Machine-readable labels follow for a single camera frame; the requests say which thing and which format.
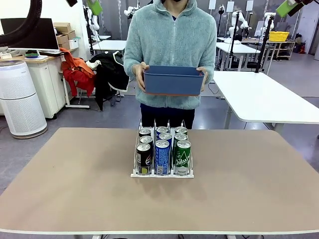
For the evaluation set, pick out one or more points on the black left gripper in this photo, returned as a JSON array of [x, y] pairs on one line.
[[71, 2]]

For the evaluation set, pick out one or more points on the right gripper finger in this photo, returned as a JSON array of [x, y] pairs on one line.
[[285, 8], [297, 7]]

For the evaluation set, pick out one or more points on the blue bin with orange trim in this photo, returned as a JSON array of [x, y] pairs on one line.
[[173, 82]]

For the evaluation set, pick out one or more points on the person's right forearm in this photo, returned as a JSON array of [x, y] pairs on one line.
[[129, 62]]

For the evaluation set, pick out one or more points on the person's left forearm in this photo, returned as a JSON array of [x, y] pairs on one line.
[[211, 62]]

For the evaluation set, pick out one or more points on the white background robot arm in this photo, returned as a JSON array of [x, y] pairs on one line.
[[96, 25], [129, 12], [270, 25], [235, 17]]

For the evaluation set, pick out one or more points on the person's right hand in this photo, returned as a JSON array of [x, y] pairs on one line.
[[139, 74]]

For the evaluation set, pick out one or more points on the person's left hand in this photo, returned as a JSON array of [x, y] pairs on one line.
[[206, 76]]

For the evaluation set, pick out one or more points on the yellow plastic crate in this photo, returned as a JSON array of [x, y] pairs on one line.
[[279, 36]]

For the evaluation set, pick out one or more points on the wooden shelf table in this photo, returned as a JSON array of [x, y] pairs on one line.
[[281, 42]]

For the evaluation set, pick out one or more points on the brown cardboard box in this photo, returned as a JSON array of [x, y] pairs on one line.
[[65, 45], [71, 35], [62, 27], [62, 39]]

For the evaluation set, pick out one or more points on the white background table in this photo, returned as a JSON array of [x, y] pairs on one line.
[[239, 47], [107, 44]]

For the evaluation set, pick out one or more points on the red fire extinguisher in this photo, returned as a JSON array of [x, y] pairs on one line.
[[301, 47]]

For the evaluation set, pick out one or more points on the white storage box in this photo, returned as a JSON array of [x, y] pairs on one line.
[[74, 43]]

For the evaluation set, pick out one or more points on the black tripod stand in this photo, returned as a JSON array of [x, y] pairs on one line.
[[263, 47]]

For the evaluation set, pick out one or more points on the black computer monitor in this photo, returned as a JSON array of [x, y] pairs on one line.
[[37, 35]]

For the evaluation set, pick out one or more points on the black stand pole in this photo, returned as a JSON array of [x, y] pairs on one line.
[[233, 44]]

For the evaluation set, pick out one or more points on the orange jacket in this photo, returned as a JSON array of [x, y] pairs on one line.
[[79, 74]]

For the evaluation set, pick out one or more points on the black jacket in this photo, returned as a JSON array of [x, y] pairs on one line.
[[107, 79]]

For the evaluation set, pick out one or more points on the green bowl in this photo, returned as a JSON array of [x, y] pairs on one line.
[[32, 54]]

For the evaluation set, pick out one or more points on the person in teal fleece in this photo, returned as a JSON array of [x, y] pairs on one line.
[[172, 42]]

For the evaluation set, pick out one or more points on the white metal desk leg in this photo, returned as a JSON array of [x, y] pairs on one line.
[[65, 94]]

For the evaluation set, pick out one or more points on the white cylindrical air purifier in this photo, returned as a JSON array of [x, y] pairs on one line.
[[20, 99]]

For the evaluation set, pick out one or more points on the white can rack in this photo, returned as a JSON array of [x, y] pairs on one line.
[[174, 176]]

